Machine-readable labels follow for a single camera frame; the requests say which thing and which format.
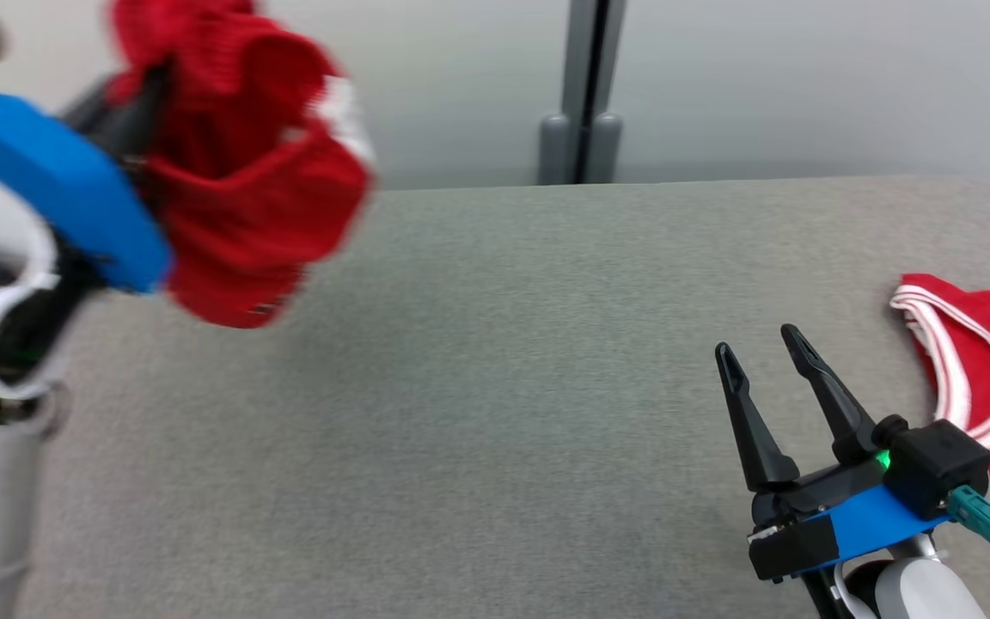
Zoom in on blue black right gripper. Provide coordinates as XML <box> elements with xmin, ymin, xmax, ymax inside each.
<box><xmin>714</xmin><ymin>323</ymin><xmax>953</xmax><ymax>587</ymax></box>

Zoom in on grey metal partition post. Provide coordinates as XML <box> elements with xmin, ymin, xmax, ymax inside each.
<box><xmin>559</xmin><ymin>0</ymin><xmax>628</xmax><ymax>186</ymax></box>

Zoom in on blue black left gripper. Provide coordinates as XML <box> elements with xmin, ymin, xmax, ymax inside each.
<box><xmin>0</xmin><ymin>67</ymin><xmax>173</xmax><ymax>407</ymax></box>

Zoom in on red shorts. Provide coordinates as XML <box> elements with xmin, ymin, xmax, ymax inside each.
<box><xmin>107</xmin><ymin>0</ymin><xmax>377</xmax><ymax>331</ymax></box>

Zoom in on grey cylinder post foot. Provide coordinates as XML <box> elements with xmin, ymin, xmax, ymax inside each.
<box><xmin>537</xmin><ymin>113</ymin><xmax>572</xmax><ymax>187</ymax></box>
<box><xmin>590</xmin><ymin>113</ymin><xmax>624</xmax><ymax>185</ymax></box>

